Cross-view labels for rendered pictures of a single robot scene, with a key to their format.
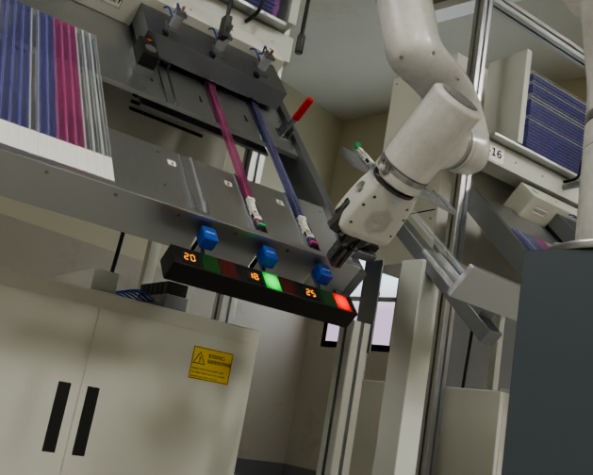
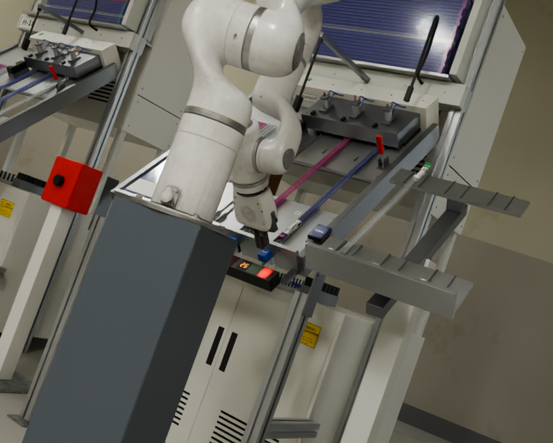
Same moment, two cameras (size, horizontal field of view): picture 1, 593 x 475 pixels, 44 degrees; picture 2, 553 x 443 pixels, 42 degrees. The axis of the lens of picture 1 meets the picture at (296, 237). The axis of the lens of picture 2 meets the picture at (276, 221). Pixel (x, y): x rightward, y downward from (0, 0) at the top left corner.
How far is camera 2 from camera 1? 1.78 m
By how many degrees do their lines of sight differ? 66
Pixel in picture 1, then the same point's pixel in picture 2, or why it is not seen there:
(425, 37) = (258, 88)
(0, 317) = not seen: hidden behind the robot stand
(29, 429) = (202, 349)
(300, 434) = not seen: outside the picture
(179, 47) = (320, 119)
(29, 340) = not seen: hidden behind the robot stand
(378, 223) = (250, 215)
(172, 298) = (305, 287)
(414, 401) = (377, 372)
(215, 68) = (345, 127)
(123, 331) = (255, 301)
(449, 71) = (272, 105)
